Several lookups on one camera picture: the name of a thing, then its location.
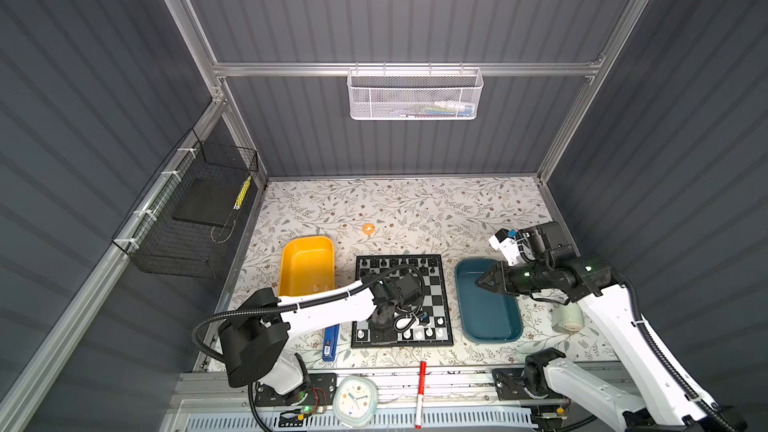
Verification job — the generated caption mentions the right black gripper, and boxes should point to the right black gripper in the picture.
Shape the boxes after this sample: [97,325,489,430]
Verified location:
[471,258,546,292]

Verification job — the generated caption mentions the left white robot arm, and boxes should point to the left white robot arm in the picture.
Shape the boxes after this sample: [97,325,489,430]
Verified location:
[191,264,426,431]

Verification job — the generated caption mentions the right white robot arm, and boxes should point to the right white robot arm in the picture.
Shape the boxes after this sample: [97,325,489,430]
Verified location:
[475,221,747,431]

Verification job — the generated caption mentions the pale green cup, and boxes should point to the pale green cup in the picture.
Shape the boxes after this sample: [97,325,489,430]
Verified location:
[551,303,585,334]

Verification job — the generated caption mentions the black white chessboard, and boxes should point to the black white chessboard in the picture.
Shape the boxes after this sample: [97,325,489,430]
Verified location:
[351,254,454,349]

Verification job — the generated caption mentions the blue stapler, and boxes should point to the blue stapler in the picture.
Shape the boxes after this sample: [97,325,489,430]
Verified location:
[321,324,340,362]

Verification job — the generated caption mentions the red white marker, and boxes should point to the red white marker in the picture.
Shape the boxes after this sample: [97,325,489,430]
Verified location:
[414,361,427,430]

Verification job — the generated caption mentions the yellow plastic tray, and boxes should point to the yellow plastic tray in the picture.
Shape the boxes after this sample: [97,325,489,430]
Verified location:
[278,236,335,297]

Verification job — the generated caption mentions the teal plastic tray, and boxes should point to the teal plastic tray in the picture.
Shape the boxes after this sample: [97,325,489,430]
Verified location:
[455,258,524,344]

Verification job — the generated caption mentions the small white clock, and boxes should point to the small white clock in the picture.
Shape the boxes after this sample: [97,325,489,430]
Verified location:
[332,375,379,428]

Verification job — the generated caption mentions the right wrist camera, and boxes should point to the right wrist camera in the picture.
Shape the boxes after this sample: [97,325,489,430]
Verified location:
[488,220,571,268]

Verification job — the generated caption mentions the white wire basket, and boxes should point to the white wire basket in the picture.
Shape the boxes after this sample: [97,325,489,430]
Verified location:
[346,67,484,121]

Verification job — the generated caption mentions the black wire basket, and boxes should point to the black wire basket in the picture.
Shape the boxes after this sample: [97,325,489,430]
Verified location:
[112,131,260,279]

